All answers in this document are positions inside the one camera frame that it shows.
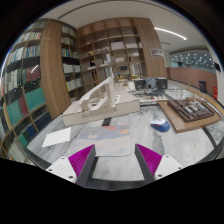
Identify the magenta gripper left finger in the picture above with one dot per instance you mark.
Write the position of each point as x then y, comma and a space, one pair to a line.
75, 168

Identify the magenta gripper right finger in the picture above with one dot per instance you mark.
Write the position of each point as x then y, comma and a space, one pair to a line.
153, 165

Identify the blue and white computer mouse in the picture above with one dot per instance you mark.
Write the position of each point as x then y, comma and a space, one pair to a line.
160, 125

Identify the pastel patterned mouse pad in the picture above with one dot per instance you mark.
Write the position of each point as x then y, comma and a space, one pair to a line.
109, 141

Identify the white paper sheet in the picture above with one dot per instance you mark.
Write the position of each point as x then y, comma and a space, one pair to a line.
57, 137

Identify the brown architectural model on board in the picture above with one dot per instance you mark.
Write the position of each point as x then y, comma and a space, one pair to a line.
189, 114

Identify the white architectural model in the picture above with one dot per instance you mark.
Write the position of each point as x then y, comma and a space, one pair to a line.
107, 99

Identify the grey model with dark boxes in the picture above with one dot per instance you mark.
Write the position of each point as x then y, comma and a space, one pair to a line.
151, 83

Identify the left bookshelf with books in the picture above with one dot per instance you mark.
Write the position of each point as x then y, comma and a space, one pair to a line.
40, 77

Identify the wooden bookshelf wall unit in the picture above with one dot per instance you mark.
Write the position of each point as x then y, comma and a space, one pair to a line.
124, 48

